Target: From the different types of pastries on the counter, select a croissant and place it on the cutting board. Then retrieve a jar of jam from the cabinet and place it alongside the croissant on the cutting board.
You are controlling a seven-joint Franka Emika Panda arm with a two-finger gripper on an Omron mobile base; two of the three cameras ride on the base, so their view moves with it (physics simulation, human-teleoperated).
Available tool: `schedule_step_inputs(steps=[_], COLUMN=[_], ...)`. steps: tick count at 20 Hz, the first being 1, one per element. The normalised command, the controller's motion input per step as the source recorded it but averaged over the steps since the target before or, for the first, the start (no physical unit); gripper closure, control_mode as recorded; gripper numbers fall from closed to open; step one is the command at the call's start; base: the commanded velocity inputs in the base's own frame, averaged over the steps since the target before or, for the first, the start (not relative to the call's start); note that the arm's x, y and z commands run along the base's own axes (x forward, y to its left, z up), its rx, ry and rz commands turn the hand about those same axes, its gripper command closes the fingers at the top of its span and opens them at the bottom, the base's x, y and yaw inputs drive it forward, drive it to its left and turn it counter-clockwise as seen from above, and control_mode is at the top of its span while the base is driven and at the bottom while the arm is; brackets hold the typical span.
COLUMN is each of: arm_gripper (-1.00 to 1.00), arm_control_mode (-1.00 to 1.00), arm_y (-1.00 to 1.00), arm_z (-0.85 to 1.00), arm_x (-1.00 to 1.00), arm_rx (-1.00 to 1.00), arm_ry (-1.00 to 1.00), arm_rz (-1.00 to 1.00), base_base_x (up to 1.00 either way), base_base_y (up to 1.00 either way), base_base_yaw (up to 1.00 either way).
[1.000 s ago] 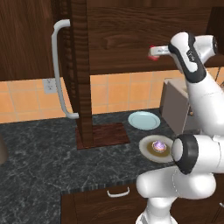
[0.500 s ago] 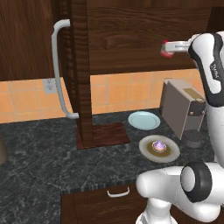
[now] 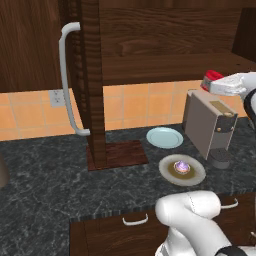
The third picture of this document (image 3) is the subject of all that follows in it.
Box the white drawer handle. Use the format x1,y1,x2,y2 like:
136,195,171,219
121,213,150,227
219,197,240,210

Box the dark wooden cabinet door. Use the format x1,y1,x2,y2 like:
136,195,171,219
57,0,108,170

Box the dark wooden cutting board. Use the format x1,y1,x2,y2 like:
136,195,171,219
86,139,150,172

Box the dark wooden wall cabinet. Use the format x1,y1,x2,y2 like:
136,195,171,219
0,0,256,94

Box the white wall socket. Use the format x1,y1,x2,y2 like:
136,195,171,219
48,88,67,108

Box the beige plate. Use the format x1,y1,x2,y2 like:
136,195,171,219
158,153,207,187

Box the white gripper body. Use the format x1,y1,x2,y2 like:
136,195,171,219
209,72,250,97

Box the white cabinet door handle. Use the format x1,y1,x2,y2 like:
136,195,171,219
58,21,91,137

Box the grey coffee machine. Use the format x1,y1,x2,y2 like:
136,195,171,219
181,88,239,170

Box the light blue plate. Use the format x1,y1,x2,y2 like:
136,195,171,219
145,126,185,150

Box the purple frosted cupcake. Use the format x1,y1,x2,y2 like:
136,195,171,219
173,160,191,176

